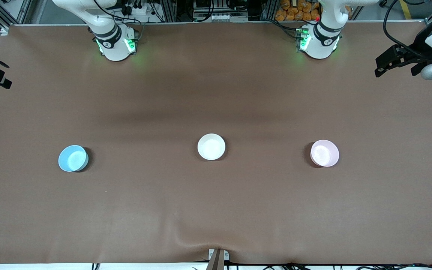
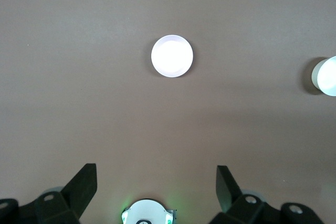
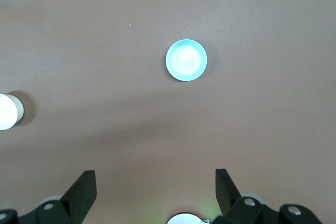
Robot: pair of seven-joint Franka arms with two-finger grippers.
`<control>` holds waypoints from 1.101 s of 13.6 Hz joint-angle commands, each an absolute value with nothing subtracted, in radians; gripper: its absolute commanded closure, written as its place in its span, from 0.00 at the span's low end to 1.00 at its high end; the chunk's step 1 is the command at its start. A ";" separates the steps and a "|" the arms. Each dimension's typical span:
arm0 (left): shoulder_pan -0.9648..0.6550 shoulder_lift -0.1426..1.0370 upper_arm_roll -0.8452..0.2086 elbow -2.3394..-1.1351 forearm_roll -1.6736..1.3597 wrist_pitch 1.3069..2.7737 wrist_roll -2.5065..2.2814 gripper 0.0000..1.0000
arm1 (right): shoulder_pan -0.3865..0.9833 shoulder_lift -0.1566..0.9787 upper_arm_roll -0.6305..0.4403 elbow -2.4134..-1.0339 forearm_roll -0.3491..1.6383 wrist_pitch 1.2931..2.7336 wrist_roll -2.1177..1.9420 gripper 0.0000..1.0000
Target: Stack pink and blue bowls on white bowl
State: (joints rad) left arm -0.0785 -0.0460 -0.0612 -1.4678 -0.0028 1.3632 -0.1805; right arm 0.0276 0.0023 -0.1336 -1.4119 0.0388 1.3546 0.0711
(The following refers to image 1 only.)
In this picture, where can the white bowl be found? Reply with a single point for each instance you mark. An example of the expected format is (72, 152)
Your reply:
(211, 147)

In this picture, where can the aluminium frame post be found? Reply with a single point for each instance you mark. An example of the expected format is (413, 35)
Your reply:
(168, 9)
(269, 9)

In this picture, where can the green lit base box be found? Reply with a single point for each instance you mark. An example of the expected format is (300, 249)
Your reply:
(303, 39)
(131, 43)

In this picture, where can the white power strip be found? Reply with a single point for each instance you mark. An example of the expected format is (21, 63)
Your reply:
(137, 8)

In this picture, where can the orange snack bags pile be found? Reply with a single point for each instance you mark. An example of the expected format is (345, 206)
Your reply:
(294, 11)

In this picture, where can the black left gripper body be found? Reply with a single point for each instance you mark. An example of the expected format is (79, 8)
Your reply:
(420, 53)

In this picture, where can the brown table mat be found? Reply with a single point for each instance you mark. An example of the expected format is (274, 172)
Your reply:
(216, 206)

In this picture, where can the pink bowl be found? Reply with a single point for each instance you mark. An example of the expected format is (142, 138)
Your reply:
(324, 153)

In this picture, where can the white terminal block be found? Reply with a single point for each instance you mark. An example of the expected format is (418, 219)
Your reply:
(223, 17)

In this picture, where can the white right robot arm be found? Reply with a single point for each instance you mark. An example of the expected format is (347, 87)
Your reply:
(113, 47)

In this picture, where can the blue bowl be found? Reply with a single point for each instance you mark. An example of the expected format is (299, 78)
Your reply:
(72, 158)

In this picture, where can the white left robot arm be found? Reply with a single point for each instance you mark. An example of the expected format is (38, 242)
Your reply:
(319, 47)

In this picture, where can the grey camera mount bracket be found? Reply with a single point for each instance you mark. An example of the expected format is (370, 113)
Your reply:
(218, 258)

